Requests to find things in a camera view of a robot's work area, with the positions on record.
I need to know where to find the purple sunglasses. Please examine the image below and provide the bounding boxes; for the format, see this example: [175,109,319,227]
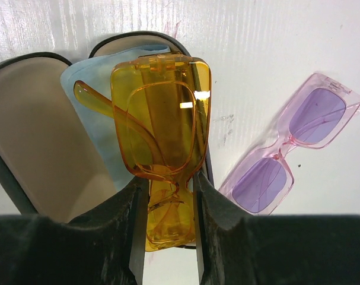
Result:
[218,72,360,215]

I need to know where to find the light blue cleaning cloth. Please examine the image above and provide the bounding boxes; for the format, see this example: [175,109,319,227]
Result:
[60,44,170,191]

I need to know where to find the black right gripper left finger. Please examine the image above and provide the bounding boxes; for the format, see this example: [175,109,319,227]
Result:
[0,177,149,284]

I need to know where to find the orange sunglasses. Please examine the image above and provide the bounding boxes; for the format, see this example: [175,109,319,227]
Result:
[73,52,213,252]

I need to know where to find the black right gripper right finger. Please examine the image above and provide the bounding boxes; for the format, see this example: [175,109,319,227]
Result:
[193,172,360,284]

